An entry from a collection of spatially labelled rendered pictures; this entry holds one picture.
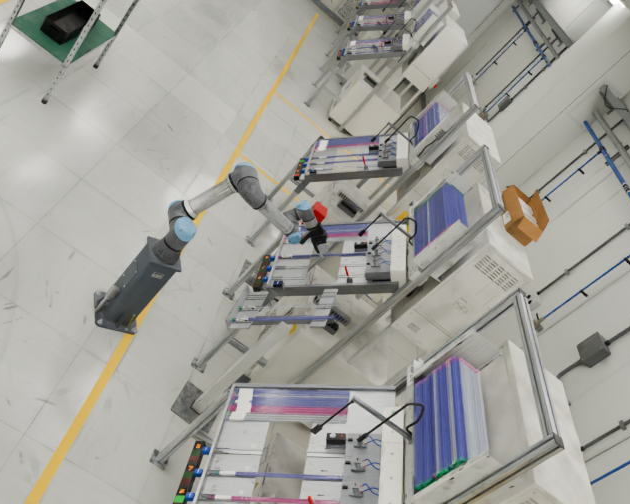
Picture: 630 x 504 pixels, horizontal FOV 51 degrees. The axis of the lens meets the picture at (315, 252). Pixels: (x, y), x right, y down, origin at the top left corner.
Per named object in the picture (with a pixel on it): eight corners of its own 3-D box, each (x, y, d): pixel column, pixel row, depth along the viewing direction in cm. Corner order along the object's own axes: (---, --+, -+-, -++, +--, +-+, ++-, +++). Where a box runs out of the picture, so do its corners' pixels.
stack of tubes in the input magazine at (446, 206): (414, 257, 337) (452, 223, 324) (414, 211, 380) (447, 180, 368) (432, 271, 340) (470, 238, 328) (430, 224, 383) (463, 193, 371)
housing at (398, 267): (391, 292, 349) (389, 270, 341) (394, 245, 390) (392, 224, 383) (406, 292, 347) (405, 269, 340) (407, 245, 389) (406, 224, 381)
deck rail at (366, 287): (267, 297, 358) (266, 287, 355) (268, 294, 360) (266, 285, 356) (399, 293, 346) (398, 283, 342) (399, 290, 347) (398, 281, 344)
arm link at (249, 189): (254, 188, 320) (307, 238, 354) (251, 173, 327) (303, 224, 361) (235, 200, 323) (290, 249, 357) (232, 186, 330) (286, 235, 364)
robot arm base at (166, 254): (153, 259, 336) (163, 247, 332) (151, 238, 346) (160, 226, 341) (178, 267, 345) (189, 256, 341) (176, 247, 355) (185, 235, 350)
